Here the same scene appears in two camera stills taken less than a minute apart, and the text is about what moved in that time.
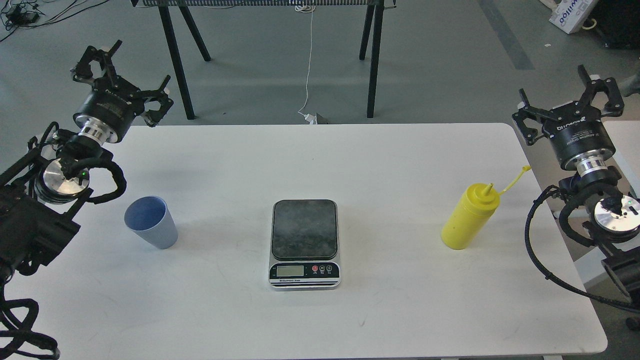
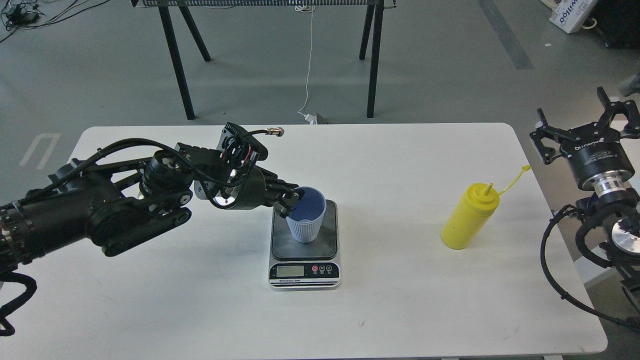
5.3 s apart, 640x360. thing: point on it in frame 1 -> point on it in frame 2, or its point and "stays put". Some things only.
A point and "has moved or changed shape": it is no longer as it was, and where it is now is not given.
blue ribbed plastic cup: x=150 y=217 has moved or changed shape
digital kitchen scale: x=304 y=250 stays put
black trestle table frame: x=375 y=9 stays put
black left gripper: x=108 y=111 -> x=253 y=188
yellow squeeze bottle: x=475 y=208 stays put
